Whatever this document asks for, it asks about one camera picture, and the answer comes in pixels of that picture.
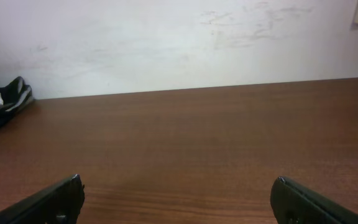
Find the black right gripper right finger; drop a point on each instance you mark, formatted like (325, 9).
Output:
(293, 203)

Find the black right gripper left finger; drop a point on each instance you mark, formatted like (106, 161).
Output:
(59, 203)

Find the black t-shirt white letters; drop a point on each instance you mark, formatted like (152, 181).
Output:
(13, 99)

